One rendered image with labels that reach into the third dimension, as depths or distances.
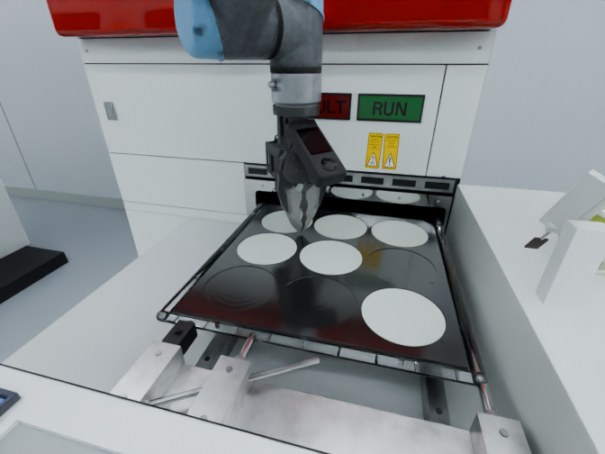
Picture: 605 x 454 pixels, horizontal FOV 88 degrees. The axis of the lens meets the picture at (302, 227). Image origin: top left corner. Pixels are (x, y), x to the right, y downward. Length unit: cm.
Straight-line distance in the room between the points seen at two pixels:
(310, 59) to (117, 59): 49
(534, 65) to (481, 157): 52
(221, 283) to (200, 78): 44
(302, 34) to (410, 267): 36
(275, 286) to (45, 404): 26
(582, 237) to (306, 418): 29
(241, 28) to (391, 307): 37
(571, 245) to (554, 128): 199
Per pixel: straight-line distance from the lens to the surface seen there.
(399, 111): 64
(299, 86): 48
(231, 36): 42
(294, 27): 47
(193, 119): 77
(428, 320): 43
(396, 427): 35
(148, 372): 37
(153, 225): 95
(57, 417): 30
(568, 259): 37
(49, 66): 329
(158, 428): 27
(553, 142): 236
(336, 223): 61
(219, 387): 34
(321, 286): 45
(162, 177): 86
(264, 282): 46
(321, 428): 34
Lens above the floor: 118
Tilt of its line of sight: 28 degrees down
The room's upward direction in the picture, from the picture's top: straight up
